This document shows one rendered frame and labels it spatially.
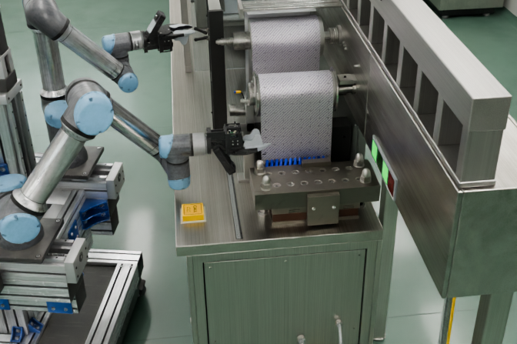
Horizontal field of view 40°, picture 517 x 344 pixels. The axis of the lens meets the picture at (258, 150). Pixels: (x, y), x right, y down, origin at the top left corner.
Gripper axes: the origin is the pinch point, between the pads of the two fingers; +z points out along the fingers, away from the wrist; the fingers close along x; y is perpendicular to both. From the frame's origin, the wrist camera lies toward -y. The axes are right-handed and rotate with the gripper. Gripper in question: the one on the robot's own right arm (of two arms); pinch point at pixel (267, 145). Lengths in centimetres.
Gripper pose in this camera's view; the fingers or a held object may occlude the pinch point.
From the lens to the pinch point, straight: 237.5
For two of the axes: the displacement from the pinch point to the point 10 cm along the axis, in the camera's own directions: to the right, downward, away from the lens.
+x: -1.1, -5.1, 8.5
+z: 9.9, -0.7, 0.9
